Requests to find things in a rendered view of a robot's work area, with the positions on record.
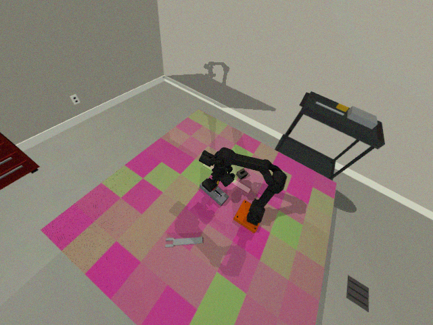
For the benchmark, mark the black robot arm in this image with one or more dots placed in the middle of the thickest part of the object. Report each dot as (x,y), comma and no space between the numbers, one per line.
(225,157)

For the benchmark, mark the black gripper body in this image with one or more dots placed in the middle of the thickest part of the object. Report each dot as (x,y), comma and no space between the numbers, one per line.
(210,184)

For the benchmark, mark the grey two-pronged flat bar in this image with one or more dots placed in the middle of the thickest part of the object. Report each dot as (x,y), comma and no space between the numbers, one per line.
(179,241)

